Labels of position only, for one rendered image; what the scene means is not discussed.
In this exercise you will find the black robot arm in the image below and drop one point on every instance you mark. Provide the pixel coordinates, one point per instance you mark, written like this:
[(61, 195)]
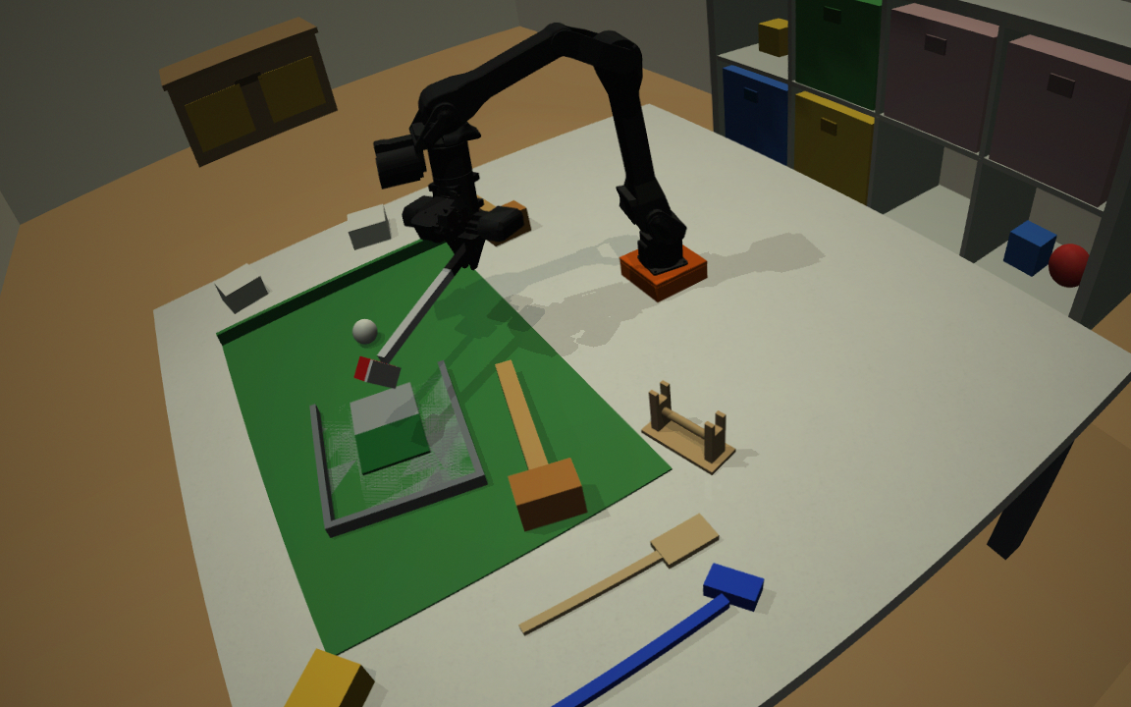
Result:
[(444, 107)]

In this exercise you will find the yellow block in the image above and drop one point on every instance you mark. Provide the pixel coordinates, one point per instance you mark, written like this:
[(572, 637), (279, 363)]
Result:
[(331, 681)]

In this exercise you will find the red golf putter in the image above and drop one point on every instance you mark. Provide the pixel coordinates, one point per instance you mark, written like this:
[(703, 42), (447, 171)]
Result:
[(384, 374)]

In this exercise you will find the wooden mallet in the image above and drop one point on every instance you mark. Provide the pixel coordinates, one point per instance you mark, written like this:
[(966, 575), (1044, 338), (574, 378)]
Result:
[(488, 207), (545, 493)]

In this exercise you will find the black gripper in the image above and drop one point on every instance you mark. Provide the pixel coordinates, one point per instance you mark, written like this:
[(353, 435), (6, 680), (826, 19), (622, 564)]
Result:
[(496, 225)]

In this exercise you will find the green flat mat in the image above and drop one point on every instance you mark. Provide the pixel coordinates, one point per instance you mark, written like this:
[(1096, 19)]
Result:
[(362, 582)]

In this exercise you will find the white ball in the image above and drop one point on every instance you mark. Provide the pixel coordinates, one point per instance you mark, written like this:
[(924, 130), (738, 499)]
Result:
[(364, 331)]

